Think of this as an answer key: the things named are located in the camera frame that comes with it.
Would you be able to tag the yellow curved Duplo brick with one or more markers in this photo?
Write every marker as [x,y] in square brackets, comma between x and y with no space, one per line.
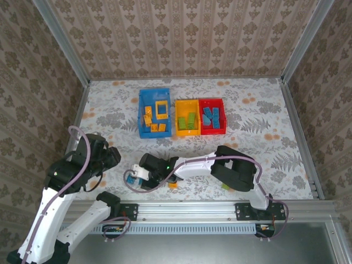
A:
[173,185]
[148,120]

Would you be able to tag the yellow Duplo window frame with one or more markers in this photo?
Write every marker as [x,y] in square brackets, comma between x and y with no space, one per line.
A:
[157,110]

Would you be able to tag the blue eight-stud Duplo brick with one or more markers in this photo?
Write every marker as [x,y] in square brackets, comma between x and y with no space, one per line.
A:
[208,112]

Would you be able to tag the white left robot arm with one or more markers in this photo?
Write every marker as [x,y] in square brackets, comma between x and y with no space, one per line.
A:
[46,214]

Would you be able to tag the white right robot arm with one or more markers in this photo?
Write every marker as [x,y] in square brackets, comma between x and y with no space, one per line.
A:
[198,166]

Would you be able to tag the yellow plastic bin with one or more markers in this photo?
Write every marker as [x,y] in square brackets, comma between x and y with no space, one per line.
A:
[181,107]

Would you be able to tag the red plastic bin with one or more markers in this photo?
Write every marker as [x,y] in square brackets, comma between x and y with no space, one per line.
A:
[213,131]

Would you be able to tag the blue sloped Duplo brick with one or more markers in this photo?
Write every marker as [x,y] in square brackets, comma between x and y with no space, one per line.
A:
[206,121]

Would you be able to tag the small green Duplo brick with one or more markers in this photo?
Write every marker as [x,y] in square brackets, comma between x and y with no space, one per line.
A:
[225,186]

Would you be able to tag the blue plastic bin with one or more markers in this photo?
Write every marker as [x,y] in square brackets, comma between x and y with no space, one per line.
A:
[148,96]

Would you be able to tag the floral patterned table covering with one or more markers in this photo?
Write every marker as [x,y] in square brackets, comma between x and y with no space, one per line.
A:
[247,123]

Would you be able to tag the aluminium front frame rail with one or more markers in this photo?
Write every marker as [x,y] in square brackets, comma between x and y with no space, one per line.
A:
[192,210]

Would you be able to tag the aluminium back rail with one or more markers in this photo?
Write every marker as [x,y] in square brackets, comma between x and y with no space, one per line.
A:
[178,78]

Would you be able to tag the aluminium frame post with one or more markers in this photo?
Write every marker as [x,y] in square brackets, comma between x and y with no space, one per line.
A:
[308,38]
[60,38]

